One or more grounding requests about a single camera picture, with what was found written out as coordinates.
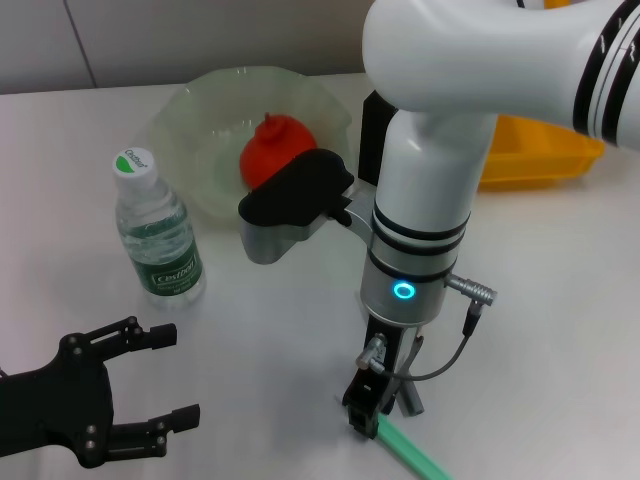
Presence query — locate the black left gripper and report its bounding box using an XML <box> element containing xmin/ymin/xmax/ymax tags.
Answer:
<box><xmin>0</xmin><ymin>315</ymin><xmax>201</xmax><ymax>469</ymax></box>

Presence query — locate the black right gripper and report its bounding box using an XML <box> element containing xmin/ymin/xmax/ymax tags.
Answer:
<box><xmin>342</xmin><ymin>317</ymin><xmax>426</xmax><ymax>440</ymax></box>

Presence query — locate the grey marker pen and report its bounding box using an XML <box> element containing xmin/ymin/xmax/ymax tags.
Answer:
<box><xmin>397</xmin><ymin>382</ymin><xmax>426</xmax><ymax>417</ymax></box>

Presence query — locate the mint green pen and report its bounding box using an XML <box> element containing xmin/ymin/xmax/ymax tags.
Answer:
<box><xmin>374</xmin><ymin>409</ymin><xmax>454</xmax><ymax>480</ymax></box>

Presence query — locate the clear green-label water bottle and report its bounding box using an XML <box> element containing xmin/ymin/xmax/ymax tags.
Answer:
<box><xmin>110</xmin><ymin>145</ymin><xmax>207</xmax><ymax>311</ymax></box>

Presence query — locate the red-orange knobby orange fruit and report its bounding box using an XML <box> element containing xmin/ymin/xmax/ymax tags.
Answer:
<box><xmin>238</xmin><ymin>112</ymin><xmax>319</xmax><ymax>191</ymax></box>

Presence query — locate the translucent green wavy fruit plate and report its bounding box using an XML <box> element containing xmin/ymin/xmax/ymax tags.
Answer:
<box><xmin>144</xmin><ymin>64</ymin><xmax>354</xmax><ymax>234</ymax></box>

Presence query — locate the black mesh pen holder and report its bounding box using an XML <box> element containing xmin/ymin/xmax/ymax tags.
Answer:
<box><xmin>357</xmin><ymin>89</ymin><xmax>401</xmax><ymax>186</ymax></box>

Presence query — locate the yellow plastic storage bin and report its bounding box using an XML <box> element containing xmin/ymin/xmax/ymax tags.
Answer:
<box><xmin>477</xmin><ymin>0</ymin><xmax>607</xmax><ymax>194</ymax></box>

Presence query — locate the right gripper cable with plug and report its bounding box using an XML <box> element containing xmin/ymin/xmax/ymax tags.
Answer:
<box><xmin>353</xmin><ymin>272</ymin><xmax>501</xmax><ymax>384</ymax></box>

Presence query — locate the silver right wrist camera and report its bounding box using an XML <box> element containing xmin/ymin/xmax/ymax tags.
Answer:
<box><xmin>237</xmin><ymin>148</ymin><xmax>376</xmax><ymax>265</ymax></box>

